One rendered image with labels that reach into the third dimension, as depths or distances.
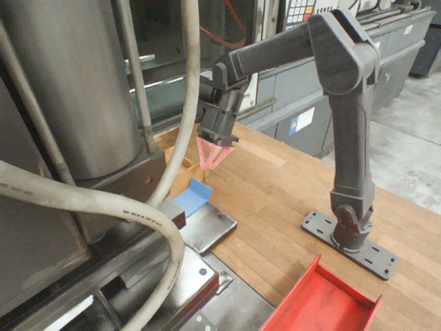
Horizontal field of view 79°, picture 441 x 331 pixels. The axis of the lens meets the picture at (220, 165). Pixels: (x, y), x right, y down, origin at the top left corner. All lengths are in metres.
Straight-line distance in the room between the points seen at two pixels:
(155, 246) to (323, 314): 0.36
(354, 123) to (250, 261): 0.34
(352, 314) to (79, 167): 0.52
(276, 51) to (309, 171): 0.43
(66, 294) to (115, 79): 0.19
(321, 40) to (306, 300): 0.45
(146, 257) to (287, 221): 0.44
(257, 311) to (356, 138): 0.35
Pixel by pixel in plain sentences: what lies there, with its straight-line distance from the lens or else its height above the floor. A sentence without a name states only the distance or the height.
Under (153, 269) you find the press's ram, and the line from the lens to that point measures 0.32.
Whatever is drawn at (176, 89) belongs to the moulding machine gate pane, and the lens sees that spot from 1.03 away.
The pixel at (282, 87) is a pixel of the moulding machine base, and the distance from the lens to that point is 1.55.
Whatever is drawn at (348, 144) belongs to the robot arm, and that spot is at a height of 1.15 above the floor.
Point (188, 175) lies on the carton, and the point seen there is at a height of 0.95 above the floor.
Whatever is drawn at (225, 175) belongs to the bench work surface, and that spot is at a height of 0.90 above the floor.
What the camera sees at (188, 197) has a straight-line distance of 0.70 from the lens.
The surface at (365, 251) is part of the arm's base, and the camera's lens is 0.68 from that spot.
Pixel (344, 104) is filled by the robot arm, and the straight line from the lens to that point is 0.49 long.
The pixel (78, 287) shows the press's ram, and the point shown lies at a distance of 0.29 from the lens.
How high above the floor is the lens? 1.41
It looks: 38 degrees down
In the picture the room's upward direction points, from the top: straight up
